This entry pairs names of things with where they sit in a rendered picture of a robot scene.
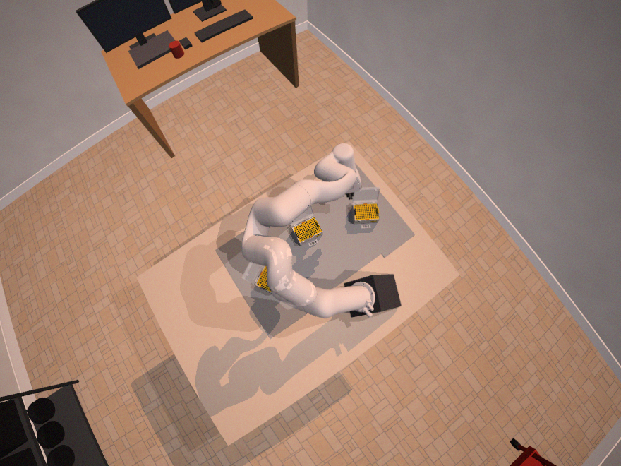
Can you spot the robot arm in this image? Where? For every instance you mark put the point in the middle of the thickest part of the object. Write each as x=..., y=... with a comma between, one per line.
x=338, y=172

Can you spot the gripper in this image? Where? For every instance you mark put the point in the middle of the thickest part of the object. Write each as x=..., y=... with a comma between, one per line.
x=356, y=187

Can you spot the grey bench mat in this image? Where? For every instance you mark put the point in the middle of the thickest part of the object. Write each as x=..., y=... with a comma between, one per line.
x=342, y=250

